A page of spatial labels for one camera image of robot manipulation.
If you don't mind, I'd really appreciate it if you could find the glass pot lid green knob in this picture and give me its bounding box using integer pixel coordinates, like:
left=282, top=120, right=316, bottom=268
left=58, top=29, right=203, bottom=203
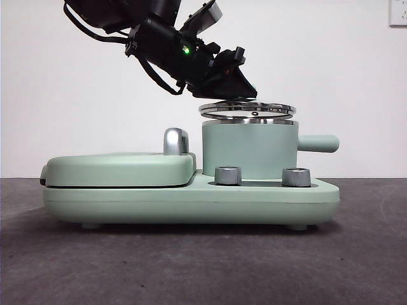
left=198, top=98, right=298, bottom=123

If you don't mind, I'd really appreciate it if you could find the silver control knob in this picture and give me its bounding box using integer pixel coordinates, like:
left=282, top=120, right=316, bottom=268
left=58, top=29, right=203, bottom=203
left=282, top=167, right=312, bottom=187
left=214, top=165, right=243, bottom=186

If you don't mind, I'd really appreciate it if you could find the mint green breakfast machine base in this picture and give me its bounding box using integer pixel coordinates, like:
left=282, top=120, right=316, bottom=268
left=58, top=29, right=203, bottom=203
left=43, top=169, right=341, bottom=230

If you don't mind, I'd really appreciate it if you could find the mint green griddle cover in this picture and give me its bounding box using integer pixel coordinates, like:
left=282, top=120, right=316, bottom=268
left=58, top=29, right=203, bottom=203
left=39, top=151, right=198, bottom=188

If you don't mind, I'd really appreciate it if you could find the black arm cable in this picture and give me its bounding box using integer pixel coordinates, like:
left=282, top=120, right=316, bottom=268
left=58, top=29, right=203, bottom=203
left=62, top=0, right=135, bottom=43
left=137, top=56, right=186, bottom=96

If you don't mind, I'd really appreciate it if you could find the mint green pot with handle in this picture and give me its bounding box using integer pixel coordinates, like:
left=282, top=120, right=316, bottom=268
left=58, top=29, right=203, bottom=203
left=202, top=118, right=340, bottom=180

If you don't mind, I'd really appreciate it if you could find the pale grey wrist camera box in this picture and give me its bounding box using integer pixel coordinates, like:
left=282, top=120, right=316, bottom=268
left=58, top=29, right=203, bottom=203
left=180, top=1, right=224, bottom=33

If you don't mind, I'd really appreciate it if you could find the silver griddle cover handle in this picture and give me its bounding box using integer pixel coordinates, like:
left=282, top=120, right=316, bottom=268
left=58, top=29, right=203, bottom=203
left=163, top=127, right=191, bottom=157

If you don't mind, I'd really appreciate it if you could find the white wall socket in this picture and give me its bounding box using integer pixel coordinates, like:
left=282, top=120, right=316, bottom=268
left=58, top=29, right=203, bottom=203
left=389, top=0, right=407, bottom=27

